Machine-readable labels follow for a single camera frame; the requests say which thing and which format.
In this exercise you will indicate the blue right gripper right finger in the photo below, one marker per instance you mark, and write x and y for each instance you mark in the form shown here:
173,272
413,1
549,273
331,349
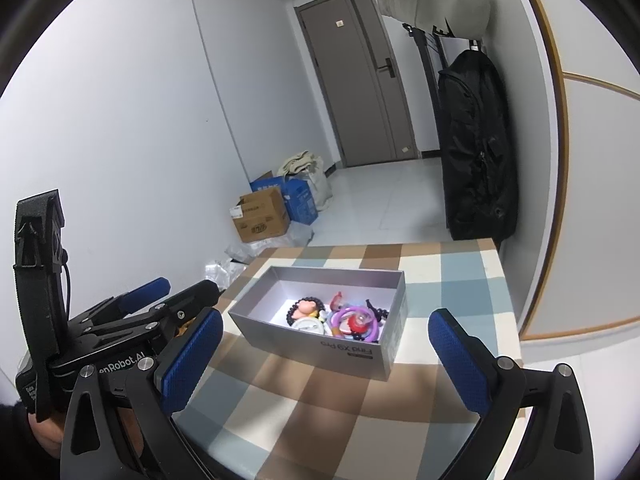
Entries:
454,348

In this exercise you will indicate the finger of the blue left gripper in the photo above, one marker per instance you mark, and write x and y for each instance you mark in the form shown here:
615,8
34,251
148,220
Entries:
144,295

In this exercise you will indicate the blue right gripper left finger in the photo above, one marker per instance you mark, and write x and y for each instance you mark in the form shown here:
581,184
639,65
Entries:
182,363

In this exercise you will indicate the person's left hand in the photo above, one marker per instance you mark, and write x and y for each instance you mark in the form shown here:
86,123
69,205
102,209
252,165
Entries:
49,433

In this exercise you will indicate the white plastic wrap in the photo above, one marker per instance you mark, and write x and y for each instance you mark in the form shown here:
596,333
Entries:
240,255

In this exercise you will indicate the checkered table cloth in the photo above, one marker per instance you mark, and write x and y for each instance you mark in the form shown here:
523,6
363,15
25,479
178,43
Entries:
259,416

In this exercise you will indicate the brown cardboard box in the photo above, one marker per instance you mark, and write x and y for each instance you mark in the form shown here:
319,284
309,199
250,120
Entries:
260,215

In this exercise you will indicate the grey cardboard box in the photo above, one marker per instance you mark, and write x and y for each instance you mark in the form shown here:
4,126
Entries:
347,321

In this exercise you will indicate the blue cardboard box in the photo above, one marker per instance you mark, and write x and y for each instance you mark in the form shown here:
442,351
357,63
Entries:
296,194

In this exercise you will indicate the white fabric bag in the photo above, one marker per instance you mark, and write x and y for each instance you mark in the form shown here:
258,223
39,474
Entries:
309,167

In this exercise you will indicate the black hanging coat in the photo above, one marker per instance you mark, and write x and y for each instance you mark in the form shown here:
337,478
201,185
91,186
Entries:
479,169

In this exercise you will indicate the grey door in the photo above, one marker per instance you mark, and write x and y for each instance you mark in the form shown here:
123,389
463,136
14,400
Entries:
359,79

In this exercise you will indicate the black coat rack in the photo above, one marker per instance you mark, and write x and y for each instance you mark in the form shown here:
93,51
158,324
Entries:
437,51

